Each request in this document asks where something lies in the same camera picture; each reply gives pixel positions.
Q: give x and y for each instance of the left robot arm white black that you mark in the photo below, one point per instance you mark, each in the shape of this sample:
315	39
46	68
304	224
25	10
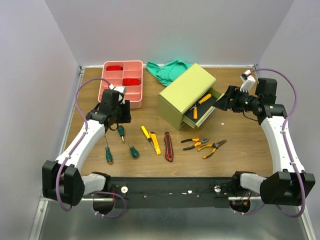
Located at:
61	179

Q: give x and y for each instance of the red item middle compartment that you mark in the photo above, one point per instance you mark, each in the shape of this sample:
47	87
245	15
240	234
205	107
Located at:
131	82

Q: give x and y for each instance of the aluminium rail frame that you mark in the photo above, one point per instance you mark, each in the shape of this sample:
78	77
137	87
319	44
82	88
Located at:
289	185

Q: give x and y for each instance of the yellow tester screwdriver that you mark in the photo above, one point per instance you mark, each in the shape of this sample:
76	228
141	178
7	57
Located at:
148	137

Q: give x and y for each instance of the pink compartment tray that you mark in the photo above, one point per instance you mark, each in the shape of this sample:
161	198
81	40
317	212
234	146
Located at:
128	74

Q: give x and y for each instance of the long green screwdriver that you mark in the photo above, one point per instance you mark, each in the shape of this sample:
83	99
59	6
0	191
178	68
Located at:
108	155

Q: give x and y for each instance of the red item back compartment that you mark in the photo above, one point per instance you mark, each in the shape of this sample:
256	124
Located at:
114	68

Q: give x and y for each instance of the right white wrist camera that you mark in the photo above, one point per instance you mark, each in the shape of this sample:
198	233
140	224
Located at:
248	81

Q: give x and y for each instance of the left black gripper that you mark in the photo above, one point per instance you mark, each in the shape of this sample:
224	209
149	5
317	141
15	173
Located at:
126	117

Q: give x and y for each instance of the green stubby screwdriver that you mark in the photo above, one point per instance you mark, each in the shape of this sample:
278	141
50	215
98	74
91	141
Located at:
121	132
134	153

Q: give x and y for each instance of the needle nose pliers orange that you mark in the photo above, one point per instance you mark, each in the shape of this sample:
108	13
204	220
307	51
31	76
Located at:
213	147

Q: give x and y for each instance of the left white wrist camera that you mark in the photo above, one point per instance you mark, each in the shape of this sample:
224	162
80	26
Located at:
122	91

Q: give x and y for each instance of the combination pliers orange handles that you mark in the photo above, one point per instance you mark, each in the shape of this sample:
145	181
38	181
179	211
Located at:
196	142

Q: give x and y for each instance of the red item compartment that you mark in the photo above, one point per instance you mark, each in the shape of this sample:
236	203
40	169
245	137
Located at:
131	82
114	68

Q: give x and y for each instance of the olive green drawer cabinet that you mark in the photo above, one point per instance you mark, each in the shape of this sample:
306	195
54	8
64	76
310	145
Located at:
176	101

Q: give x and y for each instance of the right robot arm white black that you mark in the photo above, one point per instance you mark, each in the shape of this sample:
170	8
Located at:
289	183

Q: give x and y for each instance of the red black utility knife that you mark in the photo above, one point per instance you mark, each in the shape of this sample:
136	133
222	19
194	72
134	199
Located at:
169	154

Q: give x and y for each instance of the green cloth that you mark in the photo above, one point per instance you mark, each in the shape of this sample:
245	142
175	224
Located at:
168	73

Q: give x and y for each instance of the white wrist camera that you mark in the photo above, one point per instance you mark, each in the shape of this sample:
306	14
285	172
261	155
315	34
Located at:
122	91
248	81

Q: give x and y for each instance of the yellow utility knife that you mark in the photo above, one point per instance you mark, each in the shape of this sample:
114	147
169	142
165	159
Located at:
155	142

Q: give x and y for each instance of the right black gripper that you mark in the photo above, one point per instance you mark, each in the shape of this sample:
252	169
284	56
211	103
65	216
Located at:
231	97

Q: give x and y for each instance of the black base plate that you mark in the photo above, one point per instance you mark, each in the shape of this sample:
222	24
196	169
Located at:
176	192

